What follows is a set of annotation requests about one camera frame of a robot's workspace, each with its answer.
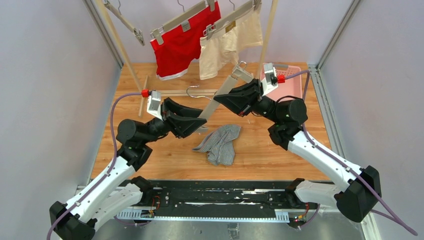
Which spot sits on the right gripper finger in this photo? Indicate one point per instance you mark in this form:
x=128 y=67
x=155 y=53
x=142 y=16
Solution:
x=239 y=106
x=247 y=91

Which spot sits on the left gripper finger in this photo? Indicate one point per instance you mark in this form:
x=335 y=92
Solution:
x=172 y=109
x=183 y=126

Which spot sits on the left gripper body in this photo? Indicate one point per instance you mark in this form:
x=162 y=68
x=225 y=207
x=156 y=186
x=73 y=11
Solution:
x=166 y=116

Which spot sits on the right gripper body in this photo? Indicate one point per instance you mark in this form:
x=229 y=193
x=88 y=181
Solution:
x=256 y=97

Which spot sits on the beige clip hanger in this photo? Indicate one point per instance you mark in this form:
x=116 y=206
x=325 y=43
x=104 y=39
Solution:
x=238 y=72
x=134 y=30

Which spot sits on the grey striped underwear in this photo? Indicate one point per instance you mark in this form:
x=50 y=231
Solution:
x=218 y=145

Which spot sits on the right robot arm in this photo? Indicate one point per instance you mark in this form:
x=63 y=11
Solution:
x=354 y=191

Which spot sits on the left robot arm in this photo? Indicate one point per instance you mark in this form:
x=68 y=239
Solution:
x=80 y=217

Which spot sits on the red underwear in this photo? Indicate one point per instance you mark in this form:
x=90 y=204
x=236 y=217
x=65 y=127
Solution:
x=176 y=48

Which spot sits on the cream underwear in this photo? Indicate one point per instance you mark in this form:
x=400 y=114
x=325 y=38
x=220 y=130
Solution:
x=226 y=43

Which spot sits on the empty beige clip hanger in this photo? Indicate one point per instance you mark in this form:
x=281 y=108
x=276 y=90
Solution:
x=134 y=30

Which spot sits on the cream underwear hanger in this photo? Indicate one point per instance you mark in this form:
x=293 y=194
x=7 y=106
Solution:
x=234 y=15

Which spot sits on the wooden clothes rack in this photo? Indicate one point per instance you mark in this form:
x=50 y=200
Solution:
x=123 y=58

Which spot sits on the pink plastic basket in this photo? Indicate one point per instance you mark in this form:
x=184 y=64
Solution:
x=286 y=87

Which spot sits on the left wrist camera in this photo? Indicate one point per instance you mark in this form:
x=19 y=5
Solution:
x=154 y=104

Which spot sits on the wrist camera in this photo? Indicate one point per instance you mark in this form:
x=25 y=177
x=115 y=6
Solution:
x=154 y=104
x=270 y=78

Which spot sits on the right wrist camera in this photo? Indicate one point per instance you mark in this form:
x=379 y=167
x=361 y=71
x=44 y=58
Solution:
x=270 y=78

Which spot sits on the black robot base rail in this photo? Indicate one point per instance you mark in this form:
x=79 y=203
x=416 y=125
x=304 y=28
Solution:
x=218 y=201

